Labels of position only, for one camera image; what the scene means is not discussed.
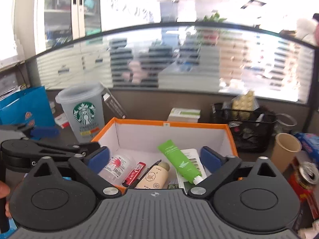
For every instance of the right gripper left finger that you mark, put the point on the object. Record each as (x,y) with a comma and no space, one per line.
(87,171)

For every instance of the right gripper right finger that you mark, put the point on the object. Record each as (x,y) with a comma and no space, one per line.
(221,168)

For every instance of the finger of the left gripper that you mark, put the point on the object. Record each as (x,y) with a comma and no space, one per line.
(62,149)
(37,133)

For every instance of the clear plastic container red label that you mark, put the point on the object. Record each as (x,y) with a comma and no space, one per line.
(118,168)

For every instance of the green cream tube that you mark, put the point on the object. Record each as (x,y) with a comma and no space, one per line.
(173,154)

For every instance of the white remote control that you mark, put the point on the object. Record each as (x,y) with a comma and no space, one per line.
(192,170)

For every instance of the black marker pen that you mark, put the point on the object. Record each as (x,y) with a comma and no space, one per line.
(134,184)

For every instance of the cream lotion bottle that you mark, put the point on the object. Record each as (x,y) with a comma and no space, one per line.
(155,178)

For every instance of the operator left hand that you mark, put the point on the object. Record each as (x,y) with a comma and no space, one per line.
(4,193)

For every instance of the red white card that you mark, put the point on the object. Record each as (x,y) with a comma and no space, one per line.
(62,121)

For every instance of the blue paper bag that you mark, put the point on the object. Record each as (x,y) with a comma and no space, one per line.
(30,106)

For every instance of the black mesh desk organizer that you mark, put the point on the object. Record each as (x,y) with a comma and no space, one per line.
(251,130)

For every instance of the Starbucks plastic cup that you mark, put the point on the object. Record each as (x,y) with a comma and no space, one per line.
(82,105)

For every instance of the orange cardboard box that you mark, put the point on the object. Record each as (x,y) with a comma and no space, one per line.
(140,140)

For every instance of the grey open carton box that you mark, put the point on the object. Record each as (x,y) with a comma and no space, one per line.
(112,103)

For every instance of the brown paper cup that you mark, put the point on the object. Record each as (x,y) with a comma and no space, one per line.
(285,148)

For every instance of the beige building block plate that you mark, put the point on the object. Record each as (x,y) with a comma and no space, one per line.
(244,102)

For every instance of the stack of green-white boxes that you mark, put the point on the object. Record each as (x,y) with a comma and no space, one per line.
(184,115)

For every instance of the red drink can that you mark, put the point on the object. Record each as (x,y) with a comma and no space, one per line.
(304,180)

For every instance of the glass desk partition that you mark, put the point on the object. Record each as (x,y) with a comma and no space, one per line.
(185,57)

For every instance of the white storage cabinet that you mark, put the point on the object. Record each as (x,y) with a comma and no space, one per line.
(40,25)

